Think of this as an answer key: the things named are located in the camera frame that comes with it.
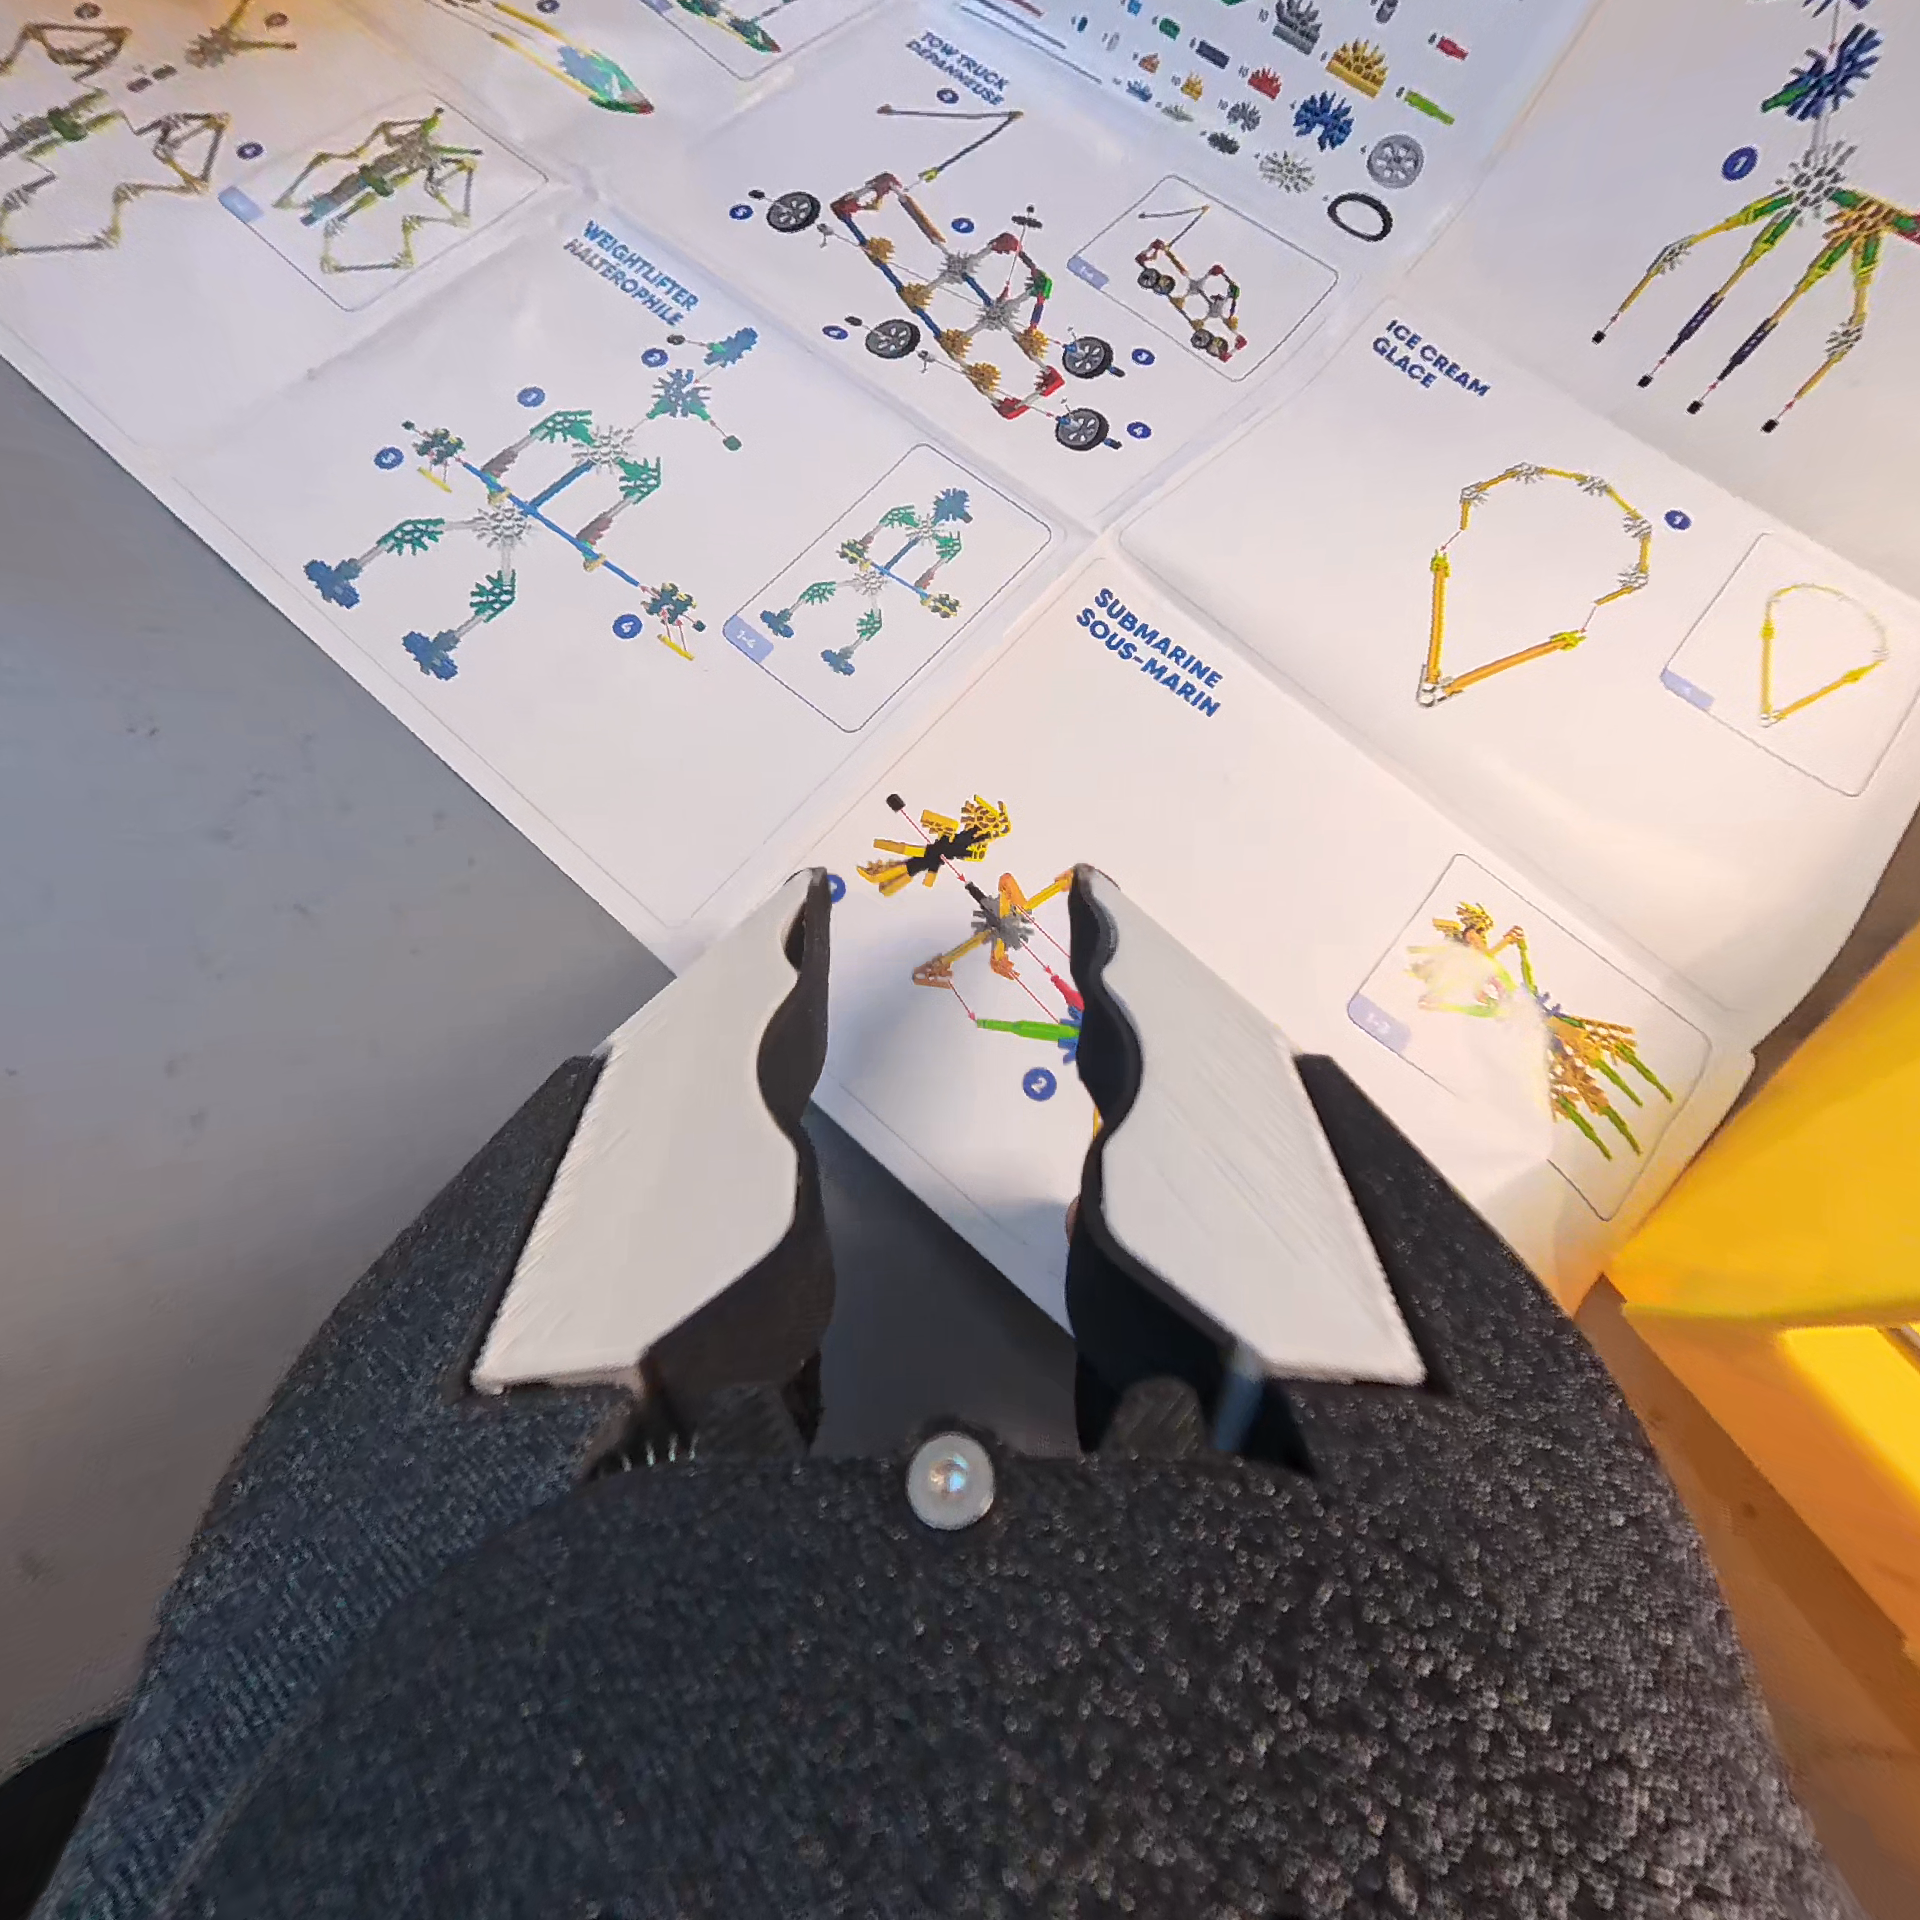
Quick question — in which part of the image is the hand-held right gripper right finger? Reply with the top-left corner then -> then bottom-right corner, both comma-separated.
1061,864 -> 1429,1469

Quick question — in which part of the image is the white building instruction sheet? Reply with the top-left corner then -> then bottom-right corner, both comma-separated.
0,0 -> 1920,1323

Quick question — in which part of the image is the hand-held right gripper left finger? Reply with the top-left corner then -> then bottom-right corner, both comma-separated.
468,867 -> 838,1449

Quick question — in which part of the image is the yellow plastic parts bin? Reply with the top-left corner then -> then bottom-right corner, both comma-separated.
1605,922 -> 1920,1653

